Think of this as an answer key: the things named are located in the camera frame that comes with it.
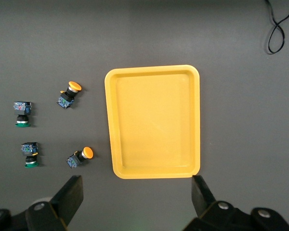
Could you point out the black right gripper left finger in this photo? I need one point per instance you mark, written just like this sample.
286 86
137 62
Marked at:
67 199

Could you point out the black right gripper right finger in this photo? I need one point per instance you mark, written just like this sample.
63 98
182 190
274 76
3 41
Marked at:
202 199

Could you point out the yellow mushroom push button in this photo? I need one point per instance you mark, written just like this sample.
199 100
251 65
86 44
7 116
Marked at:
86 152
65 101

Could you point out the green mushroom push button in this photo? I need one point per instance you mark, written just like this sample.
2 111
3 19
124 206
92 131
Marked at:
22 108
29 149

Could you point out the yellow plastic tray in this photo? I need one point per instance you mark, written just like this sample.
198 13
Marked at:
154 120

